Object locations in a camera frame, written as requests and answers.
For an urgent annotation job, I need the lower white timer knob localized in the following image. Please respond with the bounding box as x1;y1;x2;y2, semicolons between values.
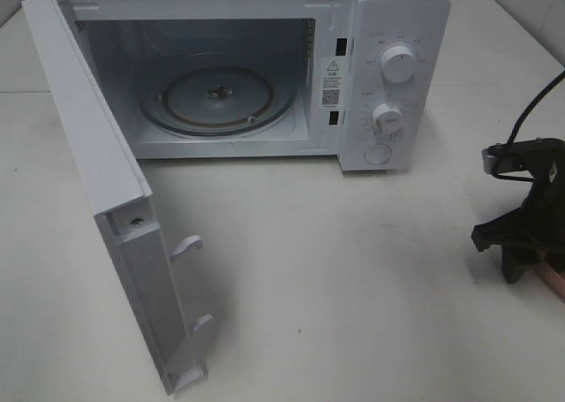
372;102;403;135

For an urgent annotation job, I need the white microwave door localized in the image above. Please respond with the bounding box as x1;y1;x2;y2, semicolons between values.
22;0;215;395

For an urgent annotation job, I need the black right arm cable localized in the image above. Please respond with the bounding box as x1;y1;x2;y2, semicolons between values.
489;68;565;182

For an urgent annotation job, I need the round white door button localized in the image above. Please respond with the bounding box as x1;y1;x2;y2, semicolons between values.
364;143;392;165

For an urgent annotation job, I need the glass microwave turntable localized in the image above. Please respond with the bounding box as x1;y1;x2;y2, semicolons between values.
139;65;297;137

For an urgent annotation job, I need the white microwave oven body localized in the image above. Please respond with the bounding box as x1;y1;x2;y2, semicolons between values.
59;0;450;171

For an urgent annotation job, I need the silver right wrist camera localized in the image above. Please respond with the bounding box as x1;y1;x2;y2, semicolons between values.
481;138;564;178

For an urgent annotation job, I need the upper white power knob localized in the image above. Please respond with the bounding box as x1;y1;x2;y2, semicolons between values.
380;42;417;83

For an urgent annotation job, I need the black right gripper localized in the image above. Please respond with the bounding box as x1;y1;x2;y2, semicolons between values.
471;163;564;284

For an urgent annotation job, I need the pink round plate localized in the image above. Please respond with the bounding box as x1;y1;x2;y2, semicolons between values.
539;264;565;299

